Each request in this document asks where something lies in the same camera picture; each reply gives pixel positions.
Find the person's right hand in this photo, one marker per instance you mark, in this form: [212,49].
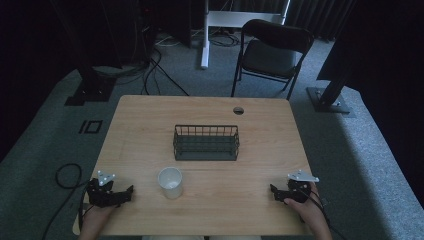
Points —
[308,210]

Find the black metal stand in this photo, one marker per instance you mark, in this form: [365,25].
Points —
[328,96]
[91,86]

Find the white cup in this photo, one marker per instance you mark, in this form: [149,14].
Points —
[170,182]

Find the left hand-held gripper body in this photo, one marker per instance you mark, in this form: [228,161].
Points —
[101,193]

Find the black folding chair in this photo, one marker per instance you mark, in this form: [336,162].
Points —
[270,56]

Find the person's left hand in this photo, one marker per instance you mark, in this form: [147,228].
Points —
[95,221]

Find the white desk frame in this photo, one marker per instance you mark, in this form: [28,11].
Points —
[213,20]

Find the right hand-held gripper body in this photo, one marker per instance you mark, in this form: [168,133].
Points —
[299,188]

